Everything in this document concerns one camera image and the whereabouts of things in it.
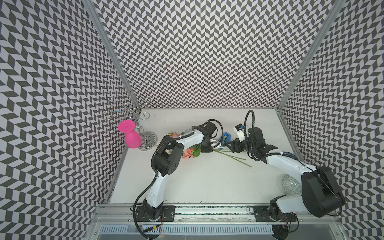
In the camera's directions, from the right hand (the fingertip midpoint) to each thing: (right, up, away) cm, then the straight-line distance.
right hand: (231, 143), depth 88 cm
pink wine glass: (-54, +5, -11) cm, 55 cm away
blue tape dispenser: (-2, +2, +8) cm, 9 cm away
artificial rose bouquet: (-22, -5, +3) cm, 23 cm away
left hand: (-14, -4, +10) cm, 17 cm away
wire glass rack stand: (-72, +24, +28) cm, 81 cm away
